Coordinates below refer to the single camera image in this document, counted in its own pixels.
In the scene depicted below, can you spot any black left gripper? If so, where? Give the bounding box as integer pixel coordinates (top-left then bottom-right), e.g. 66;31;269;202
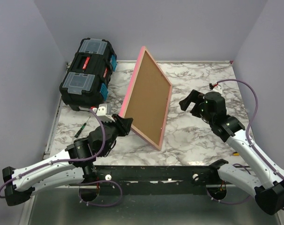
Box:
101;114;134;157

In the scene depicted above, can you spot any pink picture frame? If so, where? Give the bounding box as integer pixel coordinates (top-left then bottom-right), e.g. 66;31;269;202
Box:
119;46;172;151

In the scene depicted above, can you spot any green black screwdriver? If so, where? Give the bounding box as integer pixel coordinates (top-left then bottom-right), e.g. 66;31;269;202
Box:
74;117;90;138

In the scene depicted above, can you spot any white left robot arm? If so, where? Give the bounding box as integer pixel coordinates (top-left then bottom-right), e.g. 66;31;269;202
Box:
0;114;133;206

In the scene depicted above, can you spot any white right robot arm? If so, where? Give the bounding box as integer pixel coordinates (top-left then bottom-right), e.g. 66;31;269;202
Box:
179;90;284;215

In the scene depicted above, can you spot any black plastic toolbox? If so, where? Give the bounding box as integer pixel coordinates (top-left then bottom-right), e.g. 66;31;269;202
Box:
59;38;117;111

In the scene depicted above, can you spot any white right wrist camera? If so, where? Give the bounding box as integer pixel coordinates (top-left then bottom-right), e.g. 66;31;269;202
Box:
209;83;223;94

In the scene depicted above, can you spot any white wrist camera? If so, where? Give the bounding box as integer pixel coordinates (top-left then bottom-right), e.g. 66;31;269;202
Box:
209;83;223;94
96;104;114;122

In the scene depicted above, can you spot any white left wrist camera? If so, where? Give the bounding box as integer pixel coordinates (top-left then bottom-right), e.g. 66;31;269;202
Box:
96;104;114;122

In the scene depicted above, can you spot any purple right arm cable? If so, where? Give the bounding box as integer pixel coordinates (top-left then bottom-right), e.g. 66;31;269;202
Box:
206;78;284;204

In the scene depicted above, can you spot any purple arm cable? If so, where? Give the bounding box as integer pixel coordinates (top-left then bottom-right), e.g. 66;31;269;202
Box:
0;110;123;207
206;78;284;204

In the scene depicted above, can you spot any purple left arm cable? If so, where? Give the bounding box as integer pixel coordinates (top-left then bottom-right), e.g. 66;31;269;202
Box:
0;110;123;207

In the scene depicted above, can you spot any black mounting base rail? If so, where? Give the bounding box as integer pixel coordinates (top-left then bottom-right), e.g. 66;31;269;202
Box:
69;165;229;196

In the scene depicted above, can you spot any aluminium table rail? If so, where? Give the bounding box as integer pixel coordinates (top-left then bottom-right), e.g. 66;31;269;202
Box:
37;62;67;156

